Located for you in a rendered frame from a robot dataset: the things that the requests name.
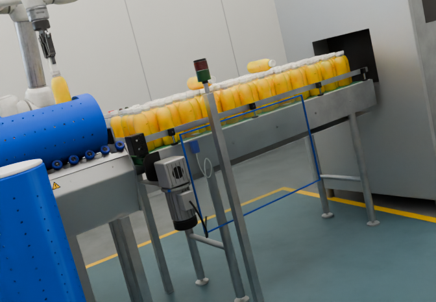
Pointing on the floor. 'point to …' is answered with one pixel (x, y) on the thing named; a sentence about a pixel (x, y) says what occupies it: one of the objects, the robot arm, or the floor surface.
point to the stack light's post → (233, 196)
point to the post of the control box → (154, 237)
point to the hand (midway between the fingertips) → (52, 65)
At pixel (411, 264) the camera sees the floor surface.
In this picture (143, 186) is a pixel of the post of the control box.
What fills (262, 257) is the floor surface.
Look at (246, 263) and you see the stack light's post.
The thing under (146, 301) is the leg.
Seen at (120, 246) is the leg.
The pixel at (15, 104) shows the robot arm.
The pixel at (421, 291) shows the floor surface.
